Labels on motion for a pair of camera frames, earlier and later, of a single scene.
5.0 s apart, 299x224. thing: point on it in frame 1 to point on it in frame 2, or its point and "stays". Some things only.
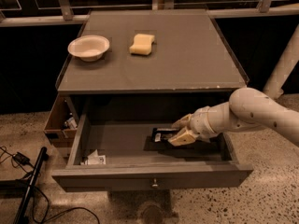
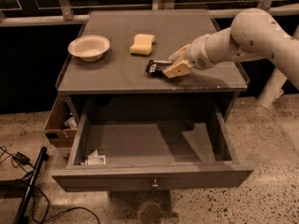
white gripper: [200, 123] to [198, 54]
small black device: [162, 134] to [157, 66]
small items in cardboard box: [71, 123] stays
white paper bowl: [89, 48] stays
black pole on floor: [21, 216] stays
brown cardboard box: [63, 122] stays
